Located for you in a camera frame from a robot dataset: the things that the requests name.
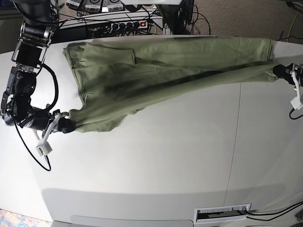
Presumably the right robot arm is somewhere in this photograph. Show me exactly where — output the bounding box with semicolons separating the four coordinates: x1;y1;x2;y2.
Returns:
0;0;75;135

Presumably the black power strip red switch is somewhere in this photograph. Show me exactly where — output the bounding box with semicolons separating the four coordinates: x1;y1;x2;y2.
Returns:
86;22;150;38

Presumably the white cable grommet tray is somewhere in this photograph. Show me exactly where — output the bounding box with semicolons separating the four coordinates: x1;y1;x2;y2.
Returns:
194;203;251;224

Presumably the green T-shirt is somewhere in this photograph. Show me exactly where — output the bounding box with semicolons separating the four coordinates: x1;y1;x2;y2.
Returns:
63;37;276;133

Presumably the black cable pair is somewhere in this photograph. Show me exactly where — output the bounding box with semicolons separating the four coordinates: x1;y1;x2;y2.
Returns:
245;202;303;222

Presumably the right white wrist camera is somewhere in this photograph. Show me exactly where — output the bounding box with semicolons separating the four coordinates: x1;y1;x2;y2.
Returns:
36;140;53;156

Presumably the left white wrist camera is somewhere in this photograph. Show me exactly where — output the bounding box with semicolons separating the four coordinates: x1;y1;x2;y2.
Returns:
291;96;303;110

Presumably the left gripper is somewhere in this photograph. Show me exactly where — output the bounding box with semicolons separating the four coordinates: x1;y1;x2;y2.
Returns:
273;62;303;102

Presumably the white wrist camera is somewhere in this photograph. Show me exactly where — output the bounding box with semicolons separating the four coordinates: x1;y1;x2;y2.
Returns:
291;96;303;110
36;140;53;156

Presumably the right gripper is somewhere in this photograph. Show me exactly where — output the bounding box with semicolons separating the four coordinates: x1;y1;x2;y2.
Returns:
35;109;76;141

